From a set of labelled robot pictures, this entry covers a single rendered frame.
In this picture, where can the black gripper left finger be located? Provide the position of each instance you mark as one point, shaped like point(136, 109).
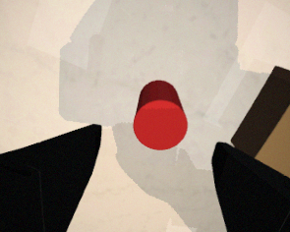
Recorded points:
point(42, 184)

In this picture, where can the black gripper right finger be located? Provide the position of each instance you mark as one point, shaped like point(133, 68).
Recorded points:
point(252, 196)

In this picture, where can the tan rectangular block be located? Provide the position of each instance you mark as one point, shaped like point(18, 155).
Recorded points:
point(265, 131)

